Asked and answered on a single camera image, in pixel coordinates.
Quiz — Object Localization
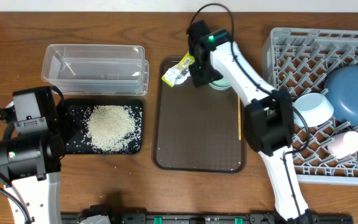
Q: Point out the pile of rice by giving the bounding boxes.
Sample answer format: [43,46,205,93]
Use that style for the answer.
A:
[68,105,143,154]

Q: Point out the light blue bowl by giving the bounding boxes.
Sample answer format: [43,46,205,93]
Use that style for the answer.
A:
[293,93,334,128]

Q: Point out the dark blue plate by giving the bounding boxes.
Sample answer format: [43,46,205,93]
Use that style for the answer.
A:
[324,65,358,126]

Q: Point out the pink cup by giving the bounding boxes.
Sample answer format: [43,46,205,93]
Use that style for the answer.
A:
[327,131,358,159]

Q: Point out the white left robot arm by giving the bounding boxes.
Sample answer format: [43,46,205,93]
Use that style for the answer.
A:
[0,86,65,223]

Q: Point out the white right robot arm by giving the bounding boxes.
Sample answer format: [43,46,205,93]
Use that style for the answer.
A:
[186,21,313,223]

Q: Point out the grey dishwasher rack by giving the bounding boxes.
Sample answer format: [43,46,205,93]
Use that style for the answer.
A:
[262,27,358,185]

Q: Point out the yellow crumpled wrapper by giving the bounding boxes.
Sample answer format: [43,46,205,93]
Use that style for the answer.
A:
[162,52,195,87]

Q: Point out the mint green bowl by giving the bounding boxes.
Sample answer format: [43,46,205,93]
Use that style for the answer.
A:
[209,78,231,91]

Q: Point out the black plastic tray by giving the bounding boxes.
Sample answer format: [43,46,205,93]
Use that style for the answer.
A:
[63,98,144,154]

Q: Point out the clear plastic bin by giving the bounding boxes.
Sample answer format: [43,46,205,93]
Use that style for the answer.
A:
[41,44,149,96]

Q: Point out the wooden chopstick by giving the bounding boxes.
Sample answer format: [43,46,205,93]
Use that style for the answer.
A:
[237,96,242,141]

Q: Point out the brown serving tray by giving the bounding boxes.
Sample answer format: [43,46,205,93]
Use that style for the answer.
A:
[152,55,247,174]

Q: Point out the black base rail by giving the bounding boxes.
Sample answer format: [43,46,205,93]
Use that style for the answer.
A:
[106,213,354,224]

